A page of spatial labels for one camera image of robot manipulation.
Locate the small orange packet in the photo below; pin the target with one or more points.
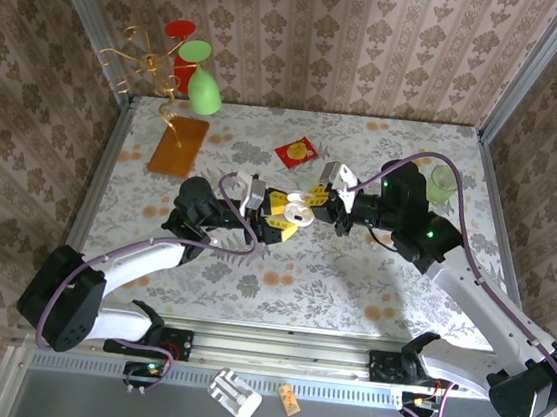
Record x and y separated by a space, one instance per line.
289 401

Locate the mint green charging case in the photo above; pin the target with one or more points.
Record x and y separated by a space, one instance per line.
305 186

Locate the floral table cover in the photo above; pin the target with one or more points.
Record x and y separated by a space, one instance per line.
299 291

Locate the green wine glass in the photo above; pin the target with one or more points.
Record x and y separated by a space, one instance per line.
203 92

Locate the aluminium mounting rail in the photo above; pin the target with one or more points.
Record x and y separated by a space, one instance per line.
282 352

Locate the red wine glass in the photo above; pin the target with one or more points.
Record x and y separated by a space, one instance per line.
180 29

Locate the green plastic cup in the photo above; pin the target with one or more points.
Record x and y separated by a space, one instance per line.
444 187

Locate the red foil packet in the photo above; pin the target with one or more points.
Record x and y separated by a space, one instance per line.
295 151

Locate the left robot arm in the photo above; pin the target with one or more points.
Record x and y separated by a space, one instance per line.
152 259

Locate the white plastic holder tray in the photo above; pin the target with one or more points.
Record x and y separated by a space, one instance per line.
237 397

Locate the small controller board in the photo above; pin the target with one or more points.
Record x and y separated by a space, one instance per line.
139 369
412 400

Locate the aluminium table side rail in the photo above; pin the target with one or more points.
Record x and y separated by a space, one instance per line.
96 183
494 183

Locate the aluminium frame post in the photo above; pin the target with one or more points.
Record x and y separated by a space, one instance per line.
540 52
83 0

